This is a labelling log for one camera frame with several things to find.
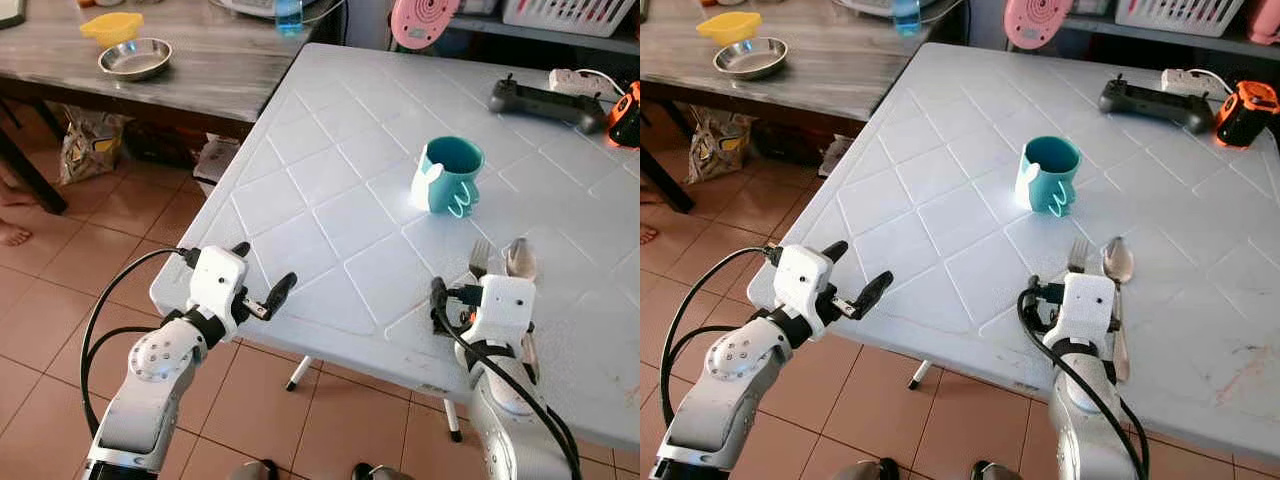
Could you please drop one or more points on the white plastic bin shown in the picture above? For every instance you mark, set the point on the white plastic bin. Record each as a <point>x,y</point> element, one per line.
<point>836,158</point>
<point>215,165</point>

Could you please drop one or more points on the teal ceramic mug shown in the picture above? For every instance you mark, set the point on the teal ceramic mug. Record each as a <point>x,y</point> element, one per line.
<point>445,180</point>
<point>1047,180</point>

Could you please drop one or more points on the pink plastic container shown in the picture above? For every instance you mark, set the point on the pink plastic container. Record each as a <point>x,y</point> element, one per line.
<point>1265,22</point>

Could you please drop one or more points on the yellow plastic bowl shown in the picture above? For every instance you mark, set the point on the yellow plastic bowl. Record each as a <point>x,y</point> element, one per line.
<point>728,28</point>
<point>112,28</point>

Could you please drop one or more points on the white table leg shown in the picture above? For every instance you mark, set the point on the white table leg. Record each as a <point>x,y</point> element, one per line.
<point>299,373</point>
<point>453,420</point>
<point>920,375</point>

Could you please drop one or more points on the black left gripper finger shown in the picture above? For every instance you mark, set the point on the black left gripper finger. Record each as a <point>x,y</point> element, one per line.
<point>874,290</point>
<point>835,251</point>
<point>282,290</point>
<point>241,250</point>

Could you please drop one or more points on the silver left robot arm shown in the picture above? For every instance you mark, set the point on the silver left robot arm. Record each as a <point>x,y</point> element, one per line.
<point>150,390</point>
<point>725,395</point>

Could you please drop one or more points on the white plastic basket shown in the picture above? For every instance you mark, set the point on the white plastic basket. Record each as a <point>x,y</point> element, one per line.
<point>565,15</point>
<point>1180,15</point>

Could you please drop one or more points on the stainless steel bowl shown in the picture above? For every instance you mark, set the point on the stainless steel bowl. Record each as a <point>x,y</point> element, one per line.
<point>750,60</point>
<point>135,60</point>

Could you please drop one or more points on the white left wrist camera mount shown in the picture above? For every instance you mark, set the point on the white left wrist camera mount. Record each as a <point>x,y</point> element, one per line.
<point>215,280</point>
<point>800,278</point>

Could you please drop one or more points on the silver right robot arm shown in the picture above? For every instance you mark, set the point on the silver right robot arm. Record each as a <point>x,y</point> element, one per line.
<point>1085,425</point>
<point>505,420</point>

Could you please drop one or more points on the white power strip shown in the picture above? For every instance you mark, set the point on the white power strip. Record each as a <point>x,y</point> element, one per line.
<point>575,80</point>
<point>1190,80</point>

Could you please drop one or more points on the dark wooden table leg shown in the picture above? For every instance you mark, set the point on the dark wooden table leg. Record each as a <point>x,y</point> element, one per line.
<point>30,170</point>
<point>665,182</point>

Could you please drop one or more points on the steel fork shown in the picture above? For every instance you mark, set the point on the steel fork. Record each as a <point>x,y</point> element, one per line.
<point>479,262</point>
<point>1077,260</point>

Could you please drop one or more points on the orange and black device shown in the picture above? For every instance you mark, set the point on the orange and black device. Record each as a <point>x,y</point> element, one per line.
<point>1248,115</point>
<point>626,120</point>

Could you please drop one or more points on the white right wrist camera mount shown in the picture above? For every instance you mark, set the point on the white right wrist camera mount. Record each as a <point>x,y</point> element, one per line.
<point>508,305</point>
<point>1088,305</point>

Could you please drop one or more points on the pink round plastic disc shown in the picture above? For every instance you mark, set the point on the pink round plastic disc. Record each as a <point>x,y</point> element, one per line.
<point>425,22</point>
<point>1038,22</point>

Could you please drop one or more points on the steel table spoon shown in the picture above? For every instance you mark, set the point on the steel table spoon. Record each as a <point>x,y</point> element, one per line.
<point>1118,260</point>
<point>520,260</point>

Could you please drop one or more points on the black remote controller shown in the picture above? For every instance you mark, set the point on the black remote controller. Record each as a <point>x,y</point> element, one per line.
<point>1155,102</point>
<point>545,102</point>

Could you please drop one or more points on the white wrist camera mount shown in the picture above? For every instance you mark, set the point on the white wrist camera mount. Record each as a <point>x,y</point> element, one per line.
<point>1088,305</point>
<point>800,278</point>
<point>215,280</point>
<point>508,305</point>

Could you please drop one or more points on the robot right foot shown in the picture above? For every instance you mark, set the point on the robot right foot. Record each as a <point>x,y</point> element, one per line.
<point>380,472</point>
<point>995,472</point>

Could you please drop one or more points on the patterned snack bag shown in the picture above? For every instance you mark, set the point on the patterned snack bag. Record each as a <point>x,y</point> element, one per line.
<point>90,148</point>
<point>717,148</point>

